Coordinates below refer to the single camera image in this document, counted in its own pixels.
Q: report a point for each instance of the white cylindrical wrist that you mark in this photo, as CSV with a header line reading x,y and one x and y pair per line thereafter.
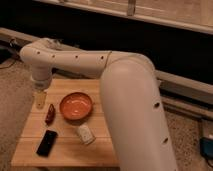
x,y
41,78

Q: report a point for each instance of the dark red pepper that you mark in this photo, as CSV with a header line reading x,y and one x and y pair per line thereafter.
x,y
50,115

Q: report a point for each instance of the black smartphone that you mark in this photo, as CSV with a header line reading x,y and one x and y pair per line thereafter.
x,y
47,143

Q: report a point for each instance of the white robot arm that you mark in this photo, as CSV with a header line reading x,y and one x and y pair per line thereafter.
x,y
130,99

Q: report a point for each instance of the orange bowl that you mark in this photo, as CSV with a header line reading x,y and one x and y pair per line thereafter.
x,y
76,106

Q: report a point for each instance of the blue object on floor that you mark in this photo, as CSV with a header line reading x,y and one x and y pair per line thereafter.
x,y
206,147

